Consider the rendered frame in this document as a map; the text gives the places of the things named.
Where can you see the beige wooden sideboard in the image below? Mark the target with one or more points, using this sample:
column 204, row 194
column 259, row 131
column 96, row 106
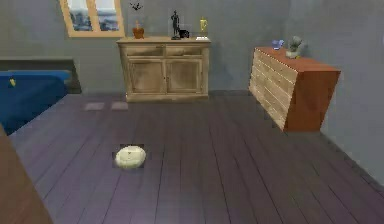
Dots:
column 165, row 71

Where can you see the white flat object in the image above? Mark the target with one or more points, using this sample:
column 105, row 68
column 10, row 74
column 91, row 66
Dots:
column 202, row 38

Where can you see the cream round floor cushion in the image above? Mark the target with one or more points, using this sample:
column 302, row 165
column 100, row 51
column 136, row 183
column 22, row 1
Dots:
column 130, row 157

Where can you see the black alarm clock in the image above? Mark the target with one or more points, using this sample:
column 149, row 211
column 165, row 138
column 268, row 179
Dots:
column 184, row 33

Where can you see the yellow trophy cup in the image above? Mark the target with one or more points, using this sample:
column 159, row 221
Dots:
column 203, row 25

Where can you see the black figure statue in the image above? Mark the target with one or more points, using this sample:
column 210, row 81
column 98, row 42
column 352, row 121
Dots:
column 175, row 25

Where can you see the brown pot with black plant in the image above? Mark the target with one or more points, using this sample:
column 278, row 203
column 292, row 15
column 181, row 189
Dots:
column 138, row 30

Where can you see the brown and beige drawer chest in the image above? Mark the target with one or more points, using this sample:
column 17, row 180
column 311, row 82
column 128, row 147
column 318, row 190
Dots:
column 293, row 90

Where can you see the small blue object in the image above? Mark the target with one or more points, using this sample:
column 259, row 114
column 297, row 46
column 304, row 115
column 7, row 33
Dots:
column 277, row 43

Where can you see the grey plant in pale pot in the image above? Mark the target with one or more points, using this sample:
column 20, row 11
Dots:
column 294, row 46

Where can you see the bed with blue cover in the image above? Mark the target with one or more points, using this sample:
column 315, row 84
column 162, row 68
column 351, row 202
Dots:
column 30, row 95

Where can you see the small yellow object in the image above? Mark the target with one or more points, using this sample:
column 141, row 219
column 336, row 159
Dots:
column 12, row 82

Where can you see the brown wooden furniture edge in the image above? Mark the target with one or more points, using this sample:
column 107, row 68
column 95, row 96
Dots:
column 18, row 186

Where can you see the window with tan frame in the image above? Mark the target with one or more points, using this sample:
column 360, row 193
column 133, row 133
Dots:
column 94, row 17

